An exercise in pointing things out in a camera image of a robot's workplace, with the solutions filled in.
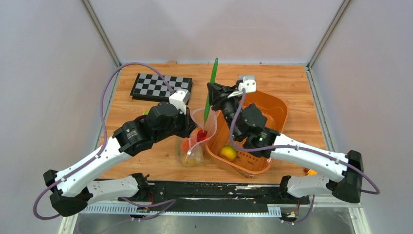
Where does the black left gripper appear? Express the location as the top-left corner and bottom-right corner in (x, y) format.
(154, 105), (199, 144)

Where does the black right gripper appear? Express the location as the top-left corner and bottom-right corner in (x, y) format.
(208, 83), (245, 140)

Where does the clear zip top bag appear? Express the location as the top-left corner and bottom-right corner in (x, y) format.
(175, 108), (217, 164)

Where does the red chili pepper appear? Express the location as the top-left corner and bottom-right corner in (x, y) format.
(196, 129), (208, 142)

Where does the green chili pepper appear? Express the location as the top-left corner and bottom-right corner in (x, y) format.
(203, 58), (219, 127)

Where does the orange plastic basket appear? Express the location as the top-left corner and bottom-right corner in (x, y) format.
(205, 91), (288, 178)

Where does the orange toy carrot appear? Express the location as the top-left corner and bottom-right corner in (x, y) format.
(179, 138), (192, 156)

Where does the yellow wrinkled round fruit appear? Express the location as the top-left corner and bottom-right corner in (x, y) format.
(181, 154), (204, 167)

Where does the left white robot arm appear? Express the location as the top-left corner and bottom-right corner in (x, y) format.
(43, 102), (197, 217)

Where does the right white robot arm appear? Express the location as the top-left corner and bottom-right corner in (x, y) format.
(207, 82), (364, 204)

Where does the yellow green toy lemon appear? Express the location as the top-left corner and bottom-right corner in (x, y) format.
(220, 145), (237, 162)

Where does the black grey chessboard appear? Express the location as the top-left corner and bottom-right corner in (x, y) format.
(130, 73), (193, 102)

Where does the yellow red toy block car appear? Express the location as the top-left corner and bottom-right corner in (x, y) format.
(303, 168), (318, 176)

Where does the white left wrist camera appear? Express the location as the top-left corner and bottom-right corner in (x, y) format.
(169, 89), (190, 115)

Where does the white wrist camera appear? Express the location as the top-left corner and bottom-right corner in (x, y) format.
(169, 89), (190, 115)
(228, 75), (257, 98)

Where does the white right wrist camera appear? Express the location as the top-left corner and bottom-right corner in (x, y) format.
(228, 75), (257, 98)

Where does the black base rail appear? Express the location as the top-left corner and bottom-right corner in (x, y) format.
(127, 174), (310, 214)

